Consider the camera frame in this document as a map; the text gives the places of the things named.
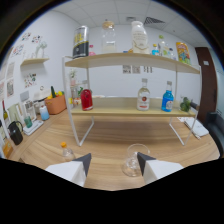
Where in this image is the black chair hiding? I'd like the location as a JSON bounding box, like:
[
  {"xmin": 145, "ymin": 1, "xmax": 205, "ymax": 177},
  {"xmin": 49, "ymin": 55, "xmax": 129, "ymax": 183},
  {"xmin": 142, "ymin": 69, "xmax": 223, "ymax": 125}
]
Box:
[{"xmin": 203, "ymin": 111, "xmax": 224, "ymax": 158}]

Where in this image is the pale blue plastic bottle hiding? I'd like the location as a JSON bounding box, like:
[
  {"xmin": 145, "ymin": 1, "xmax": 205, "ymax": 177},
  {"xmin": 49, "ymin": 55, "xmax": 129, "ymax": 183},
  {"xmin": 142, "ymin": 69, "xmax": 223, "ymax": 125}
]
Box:
[{"xmin": 38, "ymin": 104, "xmax": 51, "ymax": 122}]

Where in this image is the blue liquid bottle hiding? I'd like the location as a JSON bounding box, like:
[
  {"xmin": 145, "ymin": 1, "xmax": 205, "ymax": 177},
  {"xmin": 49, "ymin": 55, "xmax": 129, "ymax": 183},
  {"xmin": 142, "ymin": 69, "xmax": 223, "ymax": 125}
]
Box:
[{"xmin": 160, "ymin": 80, "xmax": 175, "ymax": 113}]

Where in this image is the brown door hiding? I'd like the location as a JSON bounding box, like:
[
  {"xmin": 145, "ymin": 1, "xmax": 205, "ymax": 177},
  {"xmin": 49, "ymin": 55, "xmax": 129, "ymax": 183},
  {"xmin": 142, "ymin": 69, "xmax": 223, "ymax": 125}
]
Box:
[{"xmin": 194, "ymin": 46, "xmax": 218, "ymax": 125}]

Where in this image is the clear glass cup with ice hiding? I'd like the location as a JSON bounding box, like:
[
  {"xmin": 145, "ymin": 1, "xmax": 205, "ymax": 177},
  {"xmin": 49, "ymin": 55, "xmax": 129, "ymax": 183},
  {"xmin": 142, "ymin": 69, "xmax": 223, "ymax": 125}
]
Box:
[{"xmin": 121, "ymin": 143, "xmax": 151, "ymax": 178}]

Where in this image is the small green potted plant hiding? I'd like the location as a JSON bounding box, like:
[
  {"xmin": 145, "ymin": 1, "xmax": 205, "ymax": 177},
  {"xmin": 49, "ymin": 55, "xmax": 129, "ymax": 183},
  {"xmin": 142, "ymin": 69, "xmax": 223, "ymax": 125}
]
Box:
[{"xmin": 179, "ymin": 96, "xmax": 193, "ymax": 113}]

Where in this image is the black kettle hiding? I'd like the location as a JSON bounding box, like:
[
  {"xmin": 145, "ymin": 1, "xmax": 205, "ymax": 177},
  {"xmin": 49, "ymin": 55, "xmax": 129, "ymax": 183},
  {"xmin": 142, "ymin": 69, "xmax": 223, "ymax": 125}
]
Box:
[{"xmin": 7, "ymin": 120, "xmax": 24, "ymax": 146}]

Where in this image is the orange basket with toy vegetables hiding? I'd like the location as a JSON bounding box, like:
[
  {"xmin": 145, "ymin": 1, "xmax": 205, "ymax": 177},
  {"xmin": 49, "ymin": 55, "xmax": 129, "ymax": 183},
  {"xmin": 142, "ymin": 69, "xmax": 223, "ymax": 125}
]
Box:
[{"xmin": 44, "ymin": 94, "xmax": 68, "ymax": 116}]

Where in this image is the clear bottle with red label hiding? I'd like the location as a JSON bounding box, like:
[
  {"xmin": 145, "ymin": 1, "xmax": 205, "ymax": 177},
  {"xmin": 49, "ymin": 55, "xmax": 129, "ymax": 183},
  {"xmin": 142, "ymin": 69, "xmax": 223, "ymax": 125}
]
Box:
[{"xmin": 136, "ymin": 78, "xmax": 151, "ymax": 112}]

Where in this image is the yellow printed can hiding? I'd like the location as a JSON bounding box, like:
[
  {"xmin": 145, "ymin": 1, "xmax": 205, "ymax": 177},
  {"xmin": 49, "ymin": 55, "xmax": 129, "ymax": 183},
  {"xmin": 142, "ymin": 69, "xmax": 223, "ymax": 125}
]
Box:
[{"xmin": 175, "ymin": 41, "xmax": 192, "ymax": 66}]

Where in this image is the white figurine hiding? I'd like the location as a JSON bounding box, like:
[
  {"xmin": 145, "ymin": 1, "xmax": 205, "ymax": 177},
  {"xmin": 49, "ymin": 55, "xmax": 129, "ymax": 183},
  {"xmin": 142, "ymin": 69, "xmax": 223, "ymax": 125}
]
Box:
[{"xmin": 34, "ymin": 40, "xmax": 48, "ymax": 60}]

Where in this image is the white notebook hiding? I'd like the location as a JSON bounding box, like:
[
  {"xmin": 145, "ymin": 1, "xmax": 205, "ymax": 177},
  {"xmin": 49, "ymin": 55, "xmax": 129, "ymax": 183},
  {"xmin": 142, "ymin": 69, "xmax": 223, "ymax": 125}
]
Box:
[{"xmin": 183, "ymin": 117, "xmax": 210, "ymax": 138}]

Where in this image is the red liquid bottle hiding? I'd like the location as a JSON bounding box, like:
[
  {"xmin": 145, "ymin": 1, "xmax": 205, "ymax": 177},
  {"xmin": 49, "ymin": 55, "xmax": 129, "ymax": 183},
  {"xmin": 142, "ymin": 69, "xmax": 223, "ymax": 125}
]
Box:
[{"xmin": 80, "ymin": 88, "xmax": 94, "ymax": 112}]

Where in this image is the black and yellow can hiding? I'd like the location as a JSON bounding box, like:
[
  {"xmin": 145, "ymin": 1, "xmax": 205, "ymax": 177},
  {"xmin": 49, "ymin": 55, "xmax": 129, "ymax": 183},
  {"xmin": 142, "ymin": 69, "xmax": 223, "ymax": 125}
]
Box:
[{"xmin": 72, "ymin": 25, "xmax": 90, "ymax": 60}]

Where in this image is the small clear bottle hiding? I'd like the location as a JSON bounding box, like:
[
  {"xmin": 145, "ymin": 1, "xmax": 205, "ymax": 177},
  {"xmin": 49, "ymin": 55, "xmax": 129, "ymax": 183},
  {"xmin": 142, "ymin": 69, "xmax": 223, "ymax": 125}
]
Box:
[{"xmin": 167, "ymin": 47, "xmax": 176, "ymax": 60}]

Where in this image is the small light blue bottle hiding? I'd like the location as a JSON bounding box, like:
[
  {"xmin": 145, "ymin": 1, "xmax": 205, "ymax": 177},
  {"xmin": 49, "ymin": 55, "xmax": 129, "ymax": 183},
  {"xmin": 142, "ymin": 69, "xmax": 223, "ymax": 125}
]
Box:
[{"xmin": 151, "ymin": 43, "xmax": 160, "ymax": 57}]

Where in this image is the green cup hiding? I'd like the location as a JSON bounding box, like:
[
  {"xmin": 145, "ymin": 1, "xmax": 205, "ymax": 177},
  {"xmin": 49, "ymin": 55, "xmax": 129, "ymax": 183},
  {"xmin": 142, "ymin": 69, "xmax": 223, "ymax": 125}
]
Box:
[{"xmin": 24, "ymin": 115, "xmax": 34, "ymax": 129}]

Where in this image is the ceiling air vent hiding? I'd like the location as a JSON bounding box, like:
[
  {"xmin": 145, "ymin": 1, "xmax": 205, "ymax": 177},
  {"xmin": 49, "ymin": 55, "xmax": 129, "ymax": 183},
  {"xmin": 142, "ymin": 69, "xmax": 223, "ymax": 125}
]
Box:
[{"xmin": 143, "ymin": 16, "xmax": 166, "ymax": 26}]

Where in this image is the white milk bottle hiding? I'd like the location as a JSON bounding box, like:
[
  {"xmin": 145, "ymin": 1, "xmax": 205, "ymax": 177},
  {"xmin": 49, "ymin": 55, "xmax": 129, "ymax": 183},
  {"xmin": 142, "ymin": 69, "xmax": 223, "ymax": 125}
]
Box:
[{"xmin": 130, "ymin": 20, "xmax": 150, "ymax": 55}]

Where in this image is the two-tier wooden shelf rack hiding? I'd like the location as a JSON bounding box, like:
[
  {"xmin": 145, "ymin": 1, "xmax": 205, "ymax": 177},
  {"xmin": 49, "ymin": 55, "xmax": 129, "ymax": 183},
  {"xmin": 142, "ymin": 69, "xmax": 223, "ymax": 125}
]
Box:
[{"xmin": 61, "ymin": 52, "xmax": 202, "ymax": 148}]

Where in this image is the glass jar with wooden lid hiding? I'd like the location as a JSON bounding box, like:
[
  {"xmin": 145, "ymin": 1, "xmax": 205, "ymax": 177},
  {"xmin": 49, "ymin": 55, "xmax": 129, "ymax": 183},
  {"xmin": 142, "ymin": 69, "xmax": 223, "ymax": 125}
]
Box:
[{"xmin": 100, "ymin": 19, "xmax": 118, "ymax": 54}]

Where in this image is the white tray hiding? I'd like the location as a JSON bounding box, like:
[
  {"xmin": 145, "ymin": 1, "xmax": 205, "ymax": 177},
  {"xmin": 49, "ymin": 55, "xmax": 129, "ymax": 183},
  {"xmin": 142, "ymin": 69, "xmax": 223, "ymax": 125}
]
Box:
[{"xmin": 22, "ymin": 119, "xmax": 45, "ymax": 137}]

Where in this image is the pink liquid bottle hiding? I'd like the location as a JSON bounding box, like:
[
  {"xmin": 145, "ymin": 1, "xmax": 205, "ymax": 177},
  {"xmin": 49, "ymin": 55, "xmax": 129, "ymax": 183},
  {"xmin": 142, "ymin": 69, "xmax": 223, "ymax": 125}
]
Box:
[{"xmin": 88, "ymin": 44, "xmax": 97, "ymax": 57}]

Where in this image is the wooden wall shelf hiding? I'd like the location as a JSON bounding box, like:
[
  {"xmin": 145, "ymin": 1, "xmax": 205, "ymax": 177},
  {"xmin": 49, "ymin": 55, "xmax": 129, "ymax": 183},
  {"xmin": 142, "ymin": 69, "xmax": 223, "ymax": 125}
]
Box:
[{"xmin": 19, "ymin": 57, "xmax": 50, "ymax": 67}]

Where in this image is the clear bottle with green cap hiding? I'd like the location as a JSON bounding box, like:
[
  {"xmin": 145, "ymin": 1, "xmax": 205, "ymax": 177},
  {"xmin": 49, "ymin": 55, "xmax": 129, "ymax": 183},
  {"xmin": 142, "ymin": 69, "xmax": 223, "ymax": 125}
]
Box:
[{"xmin": 157, "ymin": 34, "xmax": 168, "ymax": 57}]

